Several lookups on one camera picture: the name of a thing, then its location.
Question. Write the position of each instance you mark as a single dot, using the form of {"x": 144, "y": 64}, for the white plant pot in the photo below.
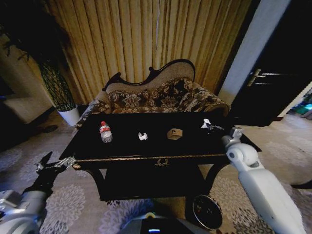
{"x": 70, "y": 115}

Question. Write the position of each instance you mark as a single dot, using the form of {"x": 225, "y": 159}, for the large crumpled white paper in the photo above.
{"x": 205, "y": 123}

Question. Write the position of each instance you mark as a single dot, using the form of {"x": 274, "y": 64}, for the small crumpled white paper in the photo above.
{"x": 142, "y": 136}

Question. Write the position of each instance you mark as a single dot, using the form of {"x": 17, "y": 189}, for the black wooden coffee table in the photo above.
{"x": 151, "y": 151}

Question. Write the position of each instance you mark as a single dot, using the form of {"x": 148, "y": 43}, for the small brown cardboard box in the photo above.
{"x": 174, "y": 134}

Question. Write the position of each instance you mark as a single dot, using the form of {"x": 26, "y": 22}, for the beige low cabinet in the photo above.
{"x": 26, "y": 107}

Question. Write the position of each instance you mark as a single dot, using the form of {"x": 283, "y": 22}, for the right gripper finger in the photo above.
{"x": 217, "y": 127}

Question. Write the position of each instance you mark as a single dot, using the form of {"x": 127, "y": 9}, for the dark green potted plant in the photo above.
{"x": 36, "y": 48}

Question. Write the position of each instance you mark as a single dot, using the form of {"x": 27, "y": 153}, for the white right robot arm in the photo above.
{"x": 258, "y": 185}

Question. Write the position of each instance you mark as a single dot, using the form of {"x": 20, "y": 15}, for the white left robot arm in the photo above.
{"x": 17, "y": 214}

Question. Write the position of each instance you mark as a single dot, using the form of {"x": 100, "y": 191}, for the clear plastic water bottle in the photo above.
{"x": 105, "y": 132}

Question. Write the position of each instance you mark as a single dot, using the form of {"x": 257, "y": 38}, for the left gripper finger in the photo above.
{"x": 46, "y": 159}
{"x": 64, "y": 162}

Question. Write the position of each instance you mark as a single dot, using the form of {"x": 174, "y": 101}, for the black round trash bin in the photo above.
{"x": 207, "y": 212}

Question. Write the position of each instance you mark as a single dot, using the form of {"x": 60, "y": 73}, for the beige pleated curtain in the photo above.
{"x": 146, "y": 41}

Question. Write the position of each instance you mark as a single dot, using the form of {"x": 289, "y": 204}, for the white door frame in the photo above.
{"x": 253, "y": 46}

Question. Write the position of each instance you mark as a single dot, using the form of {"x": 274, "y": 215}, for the floral patterned sofa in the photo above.
{"x": 156, "y": 97}

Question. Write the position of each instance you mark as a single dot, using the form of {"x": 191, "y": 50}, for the dark door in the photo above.
{"x": 275, "y": 73}

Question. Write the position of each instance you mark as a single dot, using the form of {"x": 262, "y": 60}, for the grey floral rug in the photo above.
{"x": 73, "y": 202}

